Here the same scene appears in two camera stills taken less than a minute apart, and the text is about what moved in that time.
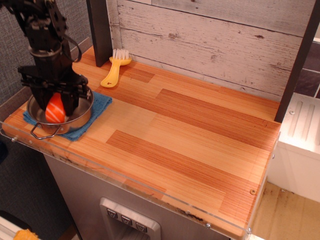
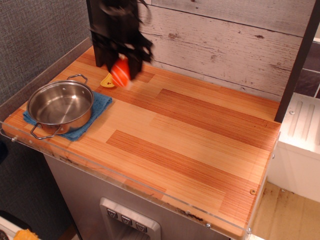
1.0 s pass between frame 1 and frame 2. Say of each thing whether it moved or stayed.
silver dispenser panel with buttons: stayed
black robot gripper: moved
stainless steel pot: stayed
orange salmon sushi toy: moved
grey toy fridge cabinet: stayed
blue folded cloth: stayed
